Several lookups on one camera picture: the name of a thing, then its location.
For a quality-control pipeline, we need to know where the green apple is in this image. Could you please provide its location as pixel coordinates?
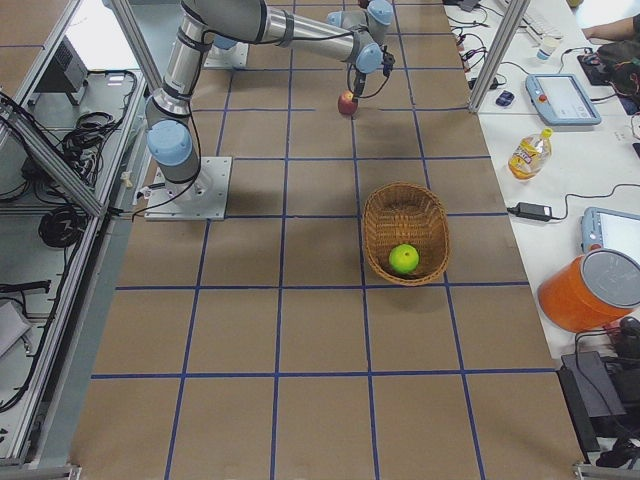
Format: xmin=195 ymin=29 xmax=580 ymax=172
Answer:
xmin=388 ymin=244 xmax=420 ymax=275

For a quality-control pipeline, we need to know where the orange bucket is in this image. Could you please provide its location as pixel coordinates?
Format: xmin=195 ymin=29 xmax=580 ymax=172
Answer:
xmin=537 ymin=249 xmax=639 ymax=333

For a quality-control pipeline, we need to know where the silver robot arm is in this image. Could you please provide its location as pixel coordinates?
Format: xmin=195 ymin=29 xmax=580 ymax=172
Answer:
xmin=146 ymin=0 xmax=393 ymax=185

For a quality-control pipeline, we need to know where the red yellow apple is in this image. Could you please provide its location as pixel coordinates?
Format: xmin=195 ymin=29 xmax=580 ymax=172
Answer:
xmin=337 ymin=90 xmax=354 ymax=116

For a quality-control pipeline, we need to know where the teach pendant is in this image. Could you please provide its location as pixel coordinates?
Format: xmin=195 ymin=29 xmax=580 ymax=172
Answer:
xmin=525 ymin=74 xmax=601 ymax=126
xmin=581 ymin=207 xmax=640 ymax=262

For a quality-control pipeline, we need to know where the aluminium frame post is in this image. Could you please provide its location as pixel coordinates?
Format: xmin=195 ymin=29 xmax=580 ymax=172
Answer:
xmin=468 ymin=0 xmax=530 ymax=113

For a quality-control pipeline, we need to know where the near teach pendant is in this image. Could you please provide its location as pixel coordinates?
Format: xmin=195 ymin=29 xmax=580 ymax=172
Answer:
xmin=581 ymin=207 xmax=640 ymax=262

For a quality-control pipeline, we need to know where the black power adapter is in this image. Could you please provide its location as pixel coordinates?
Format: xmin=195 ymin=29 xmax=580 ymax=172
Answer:
xmin=507 ymin=202 xmax=553 ymax=222

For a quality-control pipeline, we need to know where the woven wicker basket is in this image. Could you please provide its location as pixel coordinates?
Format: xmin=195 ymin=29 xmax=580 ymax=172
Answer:
xmin=362 ymin=182 xmax=450 ymax=287

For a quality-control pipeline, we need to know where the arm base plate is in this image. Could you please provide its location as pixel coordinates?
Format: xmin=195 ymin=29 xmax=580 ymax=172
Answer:
xmin=143 ymin=157 xmax=232 ymax=221
xmin=204 ymin=43 xmax=249 ymax=70

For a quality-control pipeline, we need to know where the white paper cup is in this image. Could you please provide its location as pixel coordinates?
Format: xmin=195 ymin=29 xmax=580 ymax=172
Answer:
xmin=536 ymin=36 xmax=560 ymax=61

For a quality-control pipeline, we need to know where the orange juice bottle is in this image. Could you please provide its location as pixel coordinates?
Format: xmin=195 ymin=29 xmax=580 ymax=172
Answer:
xmin=507 ymin=127 xmax=554 ymax=180

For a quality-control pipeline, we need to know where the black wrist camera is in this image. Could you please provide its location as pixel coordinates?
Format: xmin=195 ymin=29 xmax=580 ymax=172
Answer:
xmin=381 ymin=45 xmax=395 ymax=80

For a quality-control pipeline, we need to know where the blue checkered pouch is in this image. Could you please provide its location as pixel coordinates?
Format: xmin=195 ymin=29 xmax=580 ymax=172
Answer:
xmin=495 ymin=90 xmax=515 ymax=108

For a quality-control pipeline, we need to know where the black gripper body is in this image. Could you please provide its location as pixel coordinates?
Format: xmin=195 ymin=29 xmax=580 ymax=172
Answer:
xmin=352 ymin=70 xmax=367 ymax=93

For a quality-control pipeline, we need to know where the far teach pendant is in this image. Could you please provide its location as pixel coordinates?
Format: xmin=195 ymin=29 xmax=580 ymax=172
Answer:
xmin=525 ymin=74 xmax=601 ymax=126

